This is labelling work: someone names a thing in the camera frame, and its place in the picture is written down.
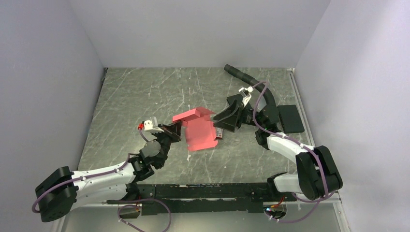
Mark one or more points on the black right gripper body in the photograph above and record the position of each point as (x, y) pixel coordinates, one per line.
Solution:
(246, 117)

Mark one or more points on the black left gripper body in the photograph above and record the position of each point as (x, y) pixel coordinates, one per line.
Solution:
(169, 136)

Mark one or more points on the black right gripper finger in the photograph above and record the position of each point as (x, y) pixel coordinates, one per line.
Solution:
(235, 103)
(229, 119)

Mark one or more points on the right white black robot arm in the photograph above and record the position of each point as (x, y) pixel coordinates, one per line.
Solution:
(316, 176)

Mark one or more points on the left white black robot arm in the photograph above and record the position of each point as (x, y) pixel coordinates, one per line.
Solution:
(65, 190)

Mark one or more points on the red white staples box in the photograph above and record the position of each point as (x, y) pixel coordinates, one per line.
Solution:
(218, 133)

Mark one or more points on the black flat device box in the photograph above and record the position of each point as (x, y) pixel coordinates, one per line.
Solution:
(290, 119)

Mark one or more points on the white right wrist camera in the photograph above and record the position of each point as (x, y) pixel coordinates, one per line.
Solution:
(245, 92)

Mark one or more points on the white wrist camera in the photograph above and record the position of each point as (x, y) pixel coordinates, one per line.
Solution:
(151, 125)
(245, 92)

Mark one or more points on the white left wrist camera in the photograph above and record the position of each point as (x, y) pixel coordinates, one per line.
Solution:
(151, 125)

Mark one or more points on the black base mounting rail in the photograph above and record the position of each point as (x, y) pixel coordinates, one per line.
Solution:
(198, 198)

